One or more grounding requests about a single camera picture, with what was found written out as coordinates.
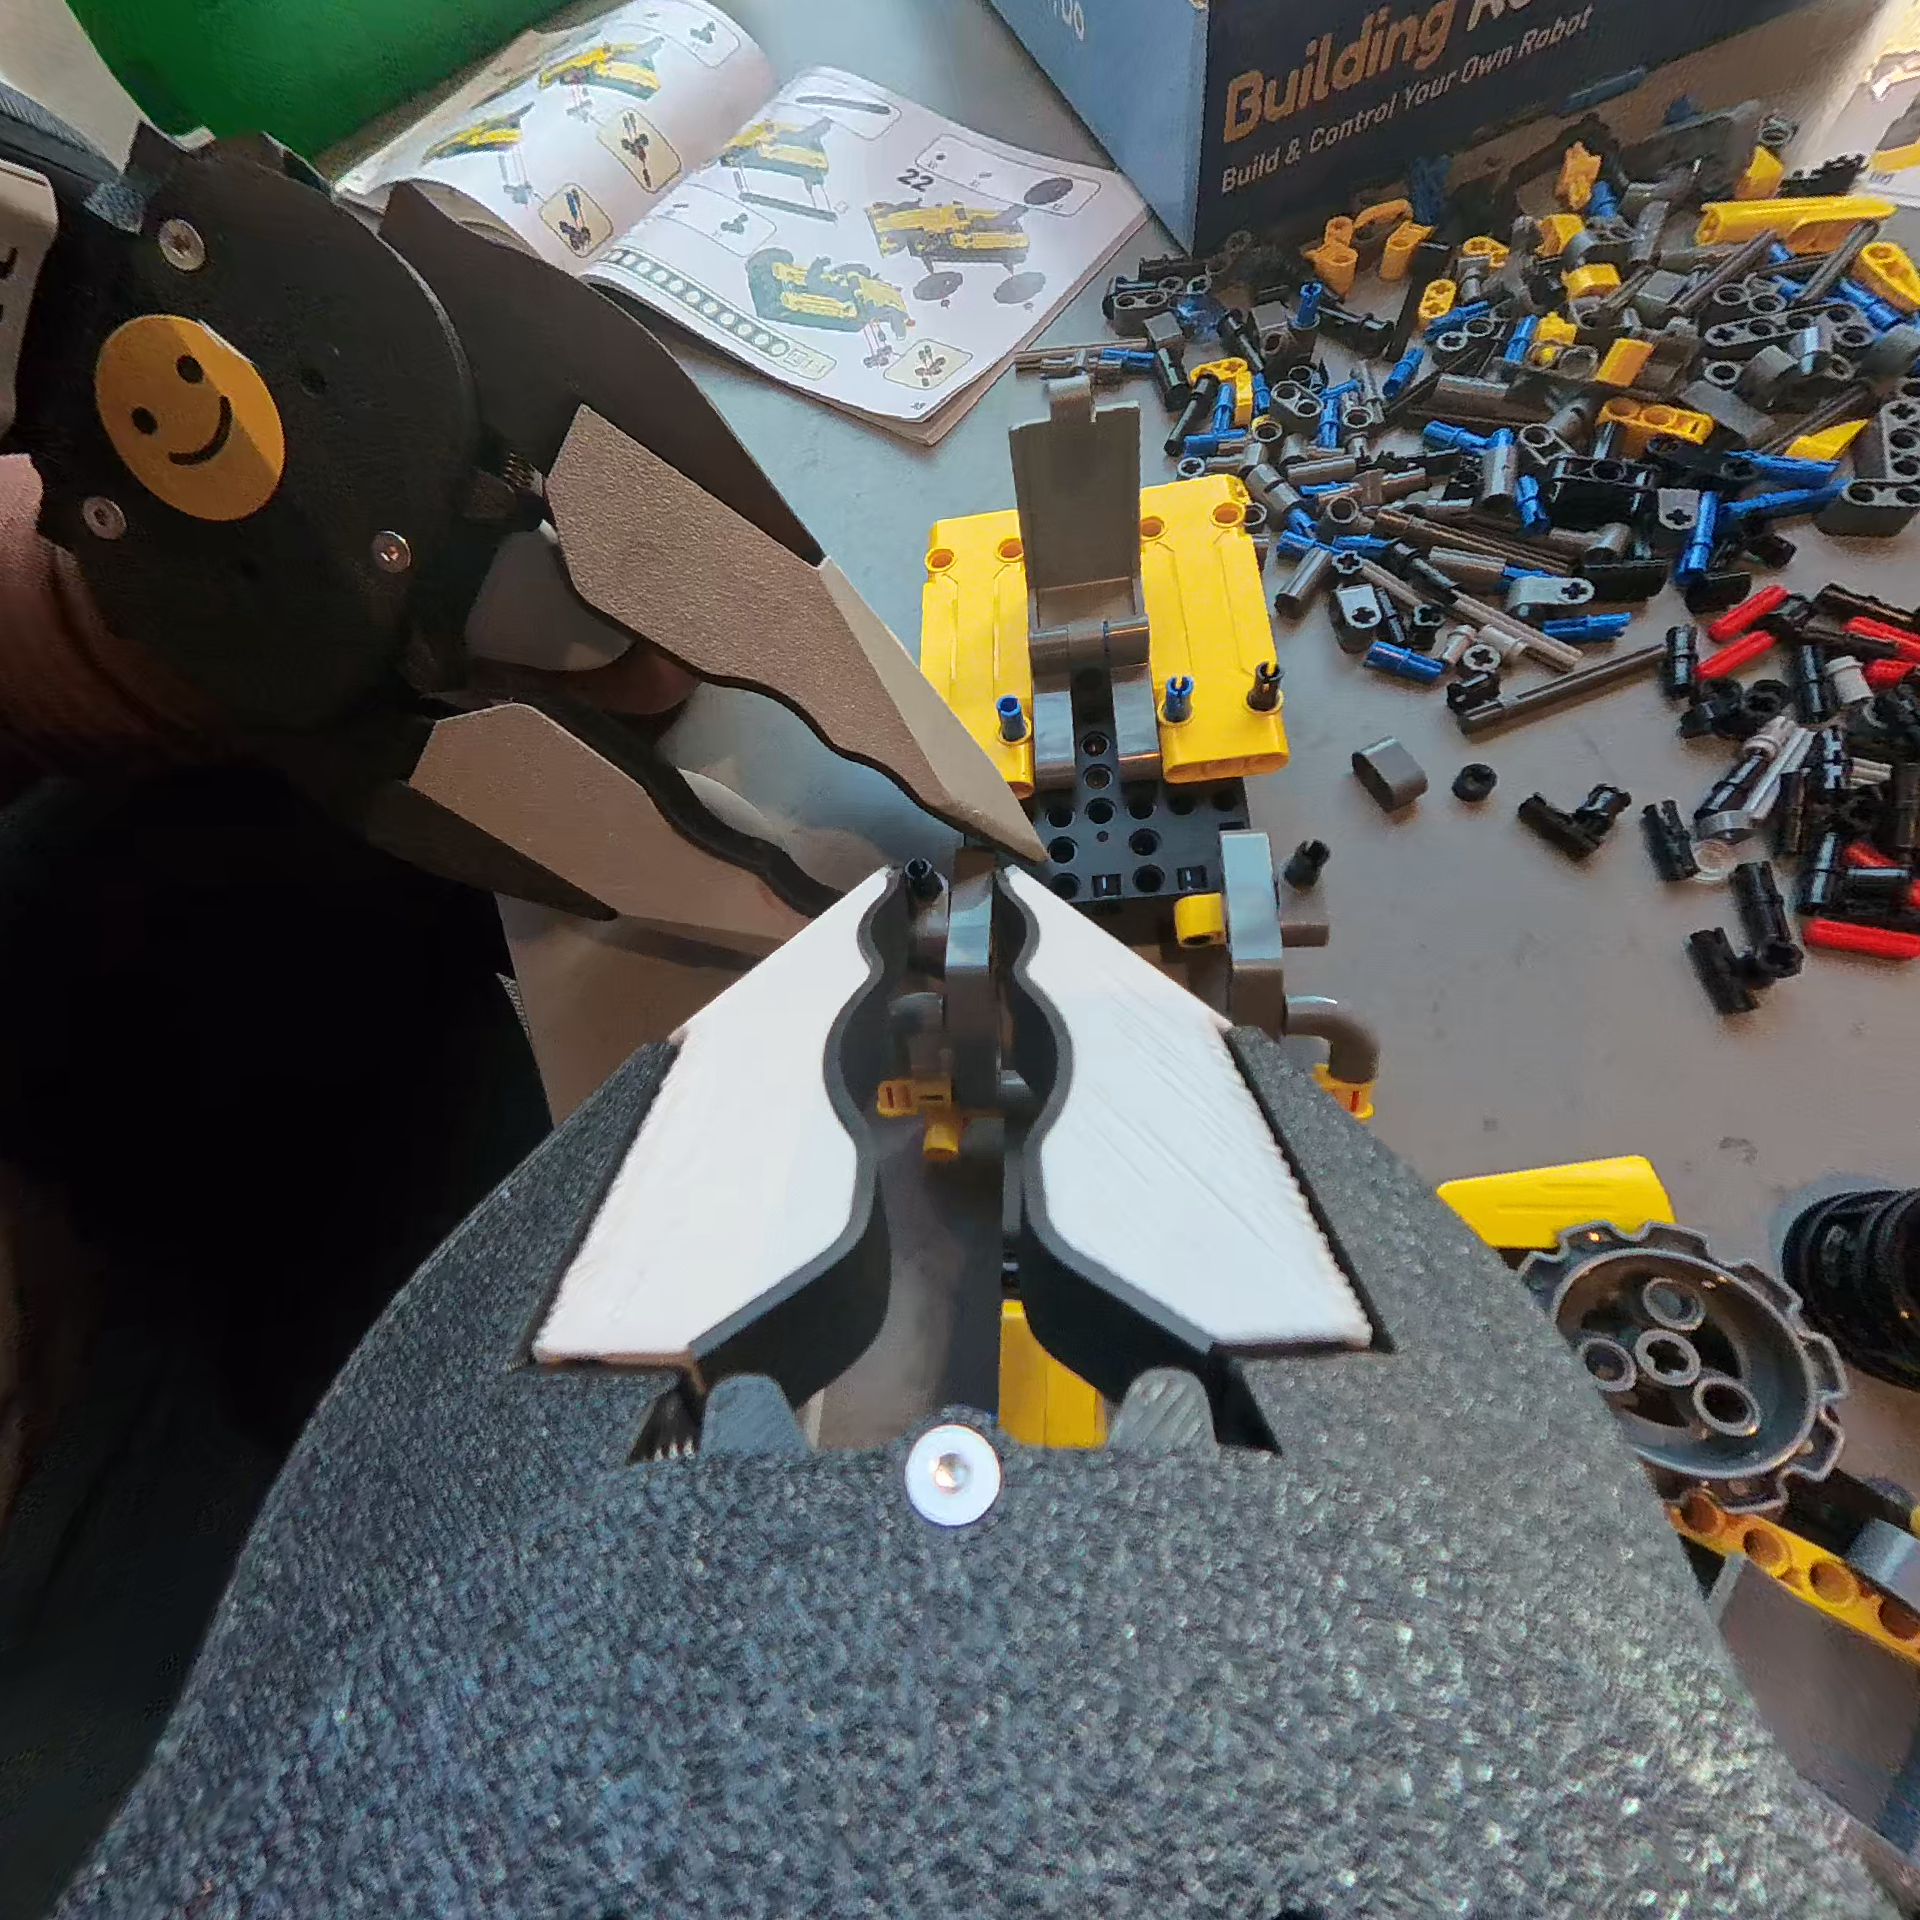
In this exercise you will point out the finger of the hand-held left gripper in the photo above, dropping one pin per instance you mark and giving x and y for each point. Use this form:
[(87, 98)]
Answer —
[(721, 570), (569, 809)]

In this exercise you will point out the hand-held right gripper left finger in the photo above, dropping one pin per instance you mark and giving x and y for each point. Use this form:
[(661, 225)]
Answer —
[(721, 1200)]

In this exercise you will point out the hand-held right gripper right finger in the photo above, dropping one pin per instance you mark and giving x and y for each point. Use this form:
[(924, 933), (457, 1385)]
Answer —
[(1200, 1200)]

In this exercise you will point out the yellow and grey brick module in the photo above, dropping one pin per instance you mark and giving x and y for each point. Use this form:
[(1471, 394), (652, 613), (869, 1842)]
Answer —
[(1253, 930)]

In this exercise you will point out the small yellow brick connector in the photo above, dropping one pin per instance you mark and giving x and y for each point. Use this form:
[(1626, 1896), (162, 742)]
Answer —
[(1197, 920)]

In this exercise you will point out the instruction booklet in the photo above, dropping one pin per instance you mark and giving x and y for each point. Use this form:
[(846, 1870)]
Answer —
[(751, 225)]

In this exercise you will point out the black and yellow brick assembly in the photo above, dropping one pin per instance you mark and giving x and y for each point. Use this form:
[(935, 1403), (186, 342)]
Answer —
[(1200, 628)]

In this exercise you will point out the green plastic bin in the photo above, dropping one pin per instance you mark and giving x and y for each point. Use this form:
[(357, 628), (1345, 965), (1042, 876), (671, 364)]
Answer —
[(301, 59)]

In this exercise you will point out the small grey oval brick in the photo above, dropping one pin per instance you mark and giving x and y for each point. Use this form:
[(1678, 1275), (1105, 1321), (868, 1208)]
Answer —
[(1388, 776)]

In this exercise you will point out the blue cardboard box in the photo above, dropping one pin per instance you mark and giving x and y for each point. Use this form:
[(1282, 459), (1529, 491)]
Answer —
[(1424, 90)]

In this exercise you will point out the pile of loose brick pieces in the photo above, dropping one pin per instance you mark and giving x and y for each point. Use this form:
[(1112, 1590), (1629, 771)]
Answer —
[(1652, 451)]

